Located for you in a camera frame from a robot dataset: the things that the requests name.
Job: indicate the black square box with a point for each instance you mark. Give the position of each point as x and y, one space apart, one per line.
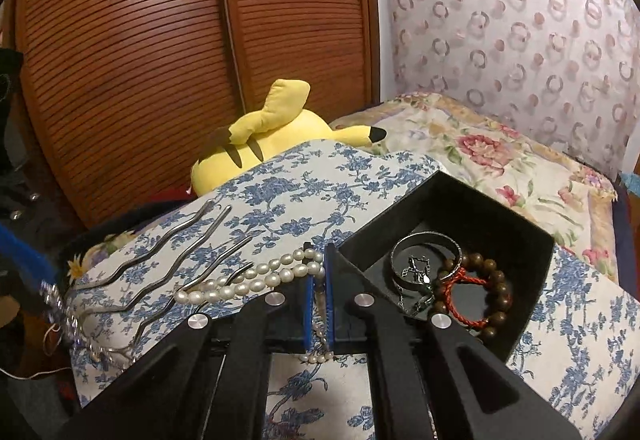
450 200

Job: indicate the silver rhinestone hair comb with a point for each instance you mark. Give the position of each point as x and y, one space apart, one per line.
165 240

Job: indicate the brown slatted wooden wardrobe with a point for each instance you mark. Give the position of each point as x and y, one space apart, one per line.
150 45

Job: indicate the floral bed blanket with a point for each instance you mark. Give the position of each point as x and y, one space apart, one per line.
500 160

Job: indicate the dark blue blanket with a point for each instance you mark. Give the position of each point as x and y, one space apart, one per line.
629 230

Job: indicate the yellow plush toy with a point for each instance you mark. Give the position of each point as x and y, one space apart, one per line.
300 130

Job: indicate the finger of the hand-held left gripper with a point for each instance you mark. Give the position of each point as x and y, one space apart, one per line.
25 250
35 207

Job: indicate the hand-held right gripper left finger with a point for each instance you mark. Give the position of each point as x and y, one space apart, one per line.
314 320

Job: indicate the silver metal bangle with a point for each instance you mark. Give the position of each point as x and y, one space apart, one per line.
425 240

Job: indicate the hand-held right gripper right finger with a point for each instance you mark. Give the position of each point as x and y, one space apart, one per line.
334 315

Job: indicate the blue floral tablecloth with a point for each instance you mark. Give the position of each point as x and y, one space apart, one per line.
310 200

